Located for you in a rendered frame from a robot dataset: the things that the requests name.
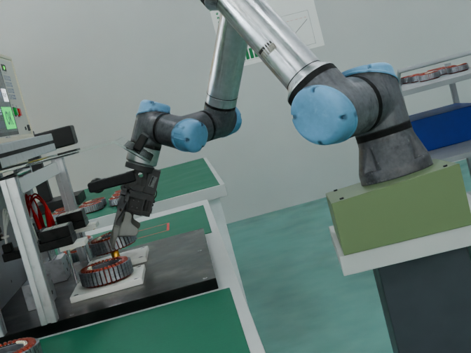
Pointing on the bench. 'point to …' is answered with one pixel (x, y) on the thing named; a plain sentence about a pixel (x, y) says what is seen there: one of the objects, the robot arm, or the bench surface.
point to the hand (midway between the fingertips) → (112, 243)
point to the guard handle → (141, 141)
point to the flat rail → (39, 176)
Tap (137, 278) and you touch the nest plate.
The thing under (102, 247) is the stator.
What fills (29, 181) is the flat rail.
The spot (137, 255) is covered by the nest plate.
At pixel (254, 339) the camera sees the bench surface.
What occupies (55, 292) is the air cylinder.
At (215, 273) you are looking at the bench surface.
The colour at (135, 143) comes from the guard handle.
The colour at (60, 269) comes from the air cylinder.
